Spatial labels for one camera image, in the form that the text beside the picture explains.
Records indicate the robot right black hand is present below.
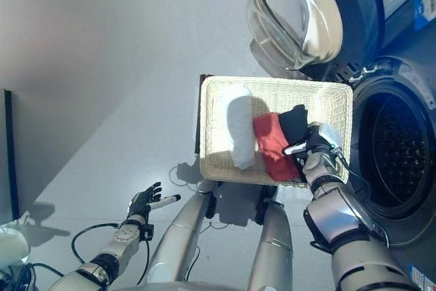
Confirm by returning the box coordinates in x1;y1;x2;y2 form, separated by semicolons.
281;123;333;169

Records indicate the robot left black hand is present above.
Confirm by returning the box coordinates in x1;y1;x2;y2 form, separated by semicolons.
127;181;182;220

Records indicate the black cloth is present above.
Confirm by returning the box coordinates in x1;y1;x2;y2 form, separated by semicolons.
278;104;311;180

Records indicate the red cloth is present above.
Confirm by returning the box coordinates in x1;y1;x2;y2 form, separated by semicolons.
252;112;302;182

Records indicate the white cloth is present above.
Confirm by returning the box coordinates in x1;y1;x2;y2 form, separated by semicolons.
225;83;256;170

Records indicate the grey front-load washing machine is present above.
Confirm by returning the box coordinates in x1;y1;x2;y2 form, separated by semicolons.
326;0;436;247

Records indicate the robot left silver leg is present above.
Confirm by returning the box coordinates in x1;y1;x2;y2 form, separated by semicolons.
146;180;219;285

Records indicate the robot silver leg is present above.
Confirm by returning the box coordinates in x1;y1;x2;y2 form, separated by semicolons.
247;185;294;291
146;180;219;285

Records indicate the cream wicker basket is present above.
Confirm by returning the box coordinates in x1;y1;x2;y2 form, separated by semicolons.
199;76;354;189

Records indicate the robot grey torso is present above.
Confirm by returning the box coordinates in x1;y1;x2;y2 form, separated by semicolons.
112;280;253;291

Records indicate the dark brown stool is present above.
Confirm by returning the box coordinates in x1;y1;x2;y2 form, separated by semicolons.
194;73;215;155

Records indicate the robot right silver leg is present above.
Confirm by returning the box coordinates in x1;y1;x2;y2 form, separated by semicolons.
247;185;294;291

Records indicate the round glass washer door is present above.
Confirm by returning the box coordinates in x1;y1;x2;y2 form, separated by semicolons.
241;0;386;76

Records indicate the white rounded object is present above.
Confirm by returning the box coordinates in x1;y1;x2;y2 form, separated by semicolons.
0;222;31;266

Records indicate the grey panel with black edge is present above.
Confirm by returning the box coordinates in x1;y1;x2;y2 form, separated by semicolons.
0;89;21;222

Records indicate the blue energy label sticker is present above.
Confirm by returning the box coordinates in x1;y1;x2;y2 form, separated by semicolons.
410;0;436;31

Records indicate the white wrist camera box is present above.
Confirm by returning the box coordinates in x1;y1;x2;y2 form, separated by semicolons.
316;123;343;151

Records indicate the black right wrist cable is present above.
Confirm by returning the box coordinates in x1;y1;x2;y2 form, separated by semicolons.
335;149;391;248

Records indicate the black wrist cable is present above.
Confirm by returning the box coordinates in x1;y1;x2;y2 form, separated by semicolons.
335;149;391;248
71;222;151;286

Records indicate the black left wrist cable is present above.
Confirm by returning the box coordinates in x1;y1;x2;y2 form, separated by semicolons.
71;222;151;286

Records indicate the black device with cables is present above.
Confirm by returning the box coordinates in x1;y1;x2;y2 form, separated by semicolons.
0;263;35;291

